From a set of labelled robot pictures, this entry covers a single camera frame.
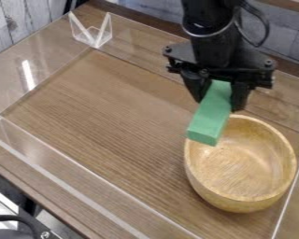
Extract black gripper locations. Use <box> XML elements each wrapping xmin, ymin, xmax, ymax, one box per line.
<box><xmin>161</xmin><ymin>32</ymin><xmax>275</xmax><ymax>112</ymax></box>

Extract green rectangular block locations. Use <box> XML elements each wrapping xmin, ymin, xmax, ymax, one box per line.
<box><xmin>187</xmin><ymin>80</ymin><xmax>232</xmax><ymax>147</ymax></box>

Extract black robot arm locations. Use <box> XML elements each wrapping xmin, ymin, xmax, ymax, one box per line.
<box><xmin>161</xmin><ymin>0</ymin><xmax>275</xmax><ymax>111</ymax></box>

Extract wooden bowl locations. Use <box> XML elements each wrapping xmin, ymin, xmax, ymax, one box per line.
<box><xmin>184</xmin><ymin>115</ymin><xmax>298</xmax><ymax>213</ymax></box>

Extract clear acrylic tray walls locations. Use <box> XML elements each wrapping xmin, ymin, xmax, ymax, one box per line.
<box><xmin>0</xmin><ymin>17</ymin><xmax>299</xmax><ymax>239</ymax></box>

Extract black cable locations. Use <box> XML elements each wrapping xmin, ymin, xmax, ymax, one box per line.
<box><xmin>234</xmin><ymin>0</ymin><xmax>271</xmax><ymax>49</ymax></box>

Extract clear acrylic corner bracket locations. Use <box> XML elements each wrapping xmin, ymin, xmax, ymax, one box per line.
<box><xmin>68</xmin><ymin>12</ymin><xmax>113</xmax><ymax>49</ymax></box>

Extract black metal table bracket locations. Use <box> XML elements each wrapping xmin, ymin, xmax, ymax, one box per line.
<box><xmin>17</xmin><ymin>208</ymin><xmax>60</xmax><ymax>239</ymax></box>

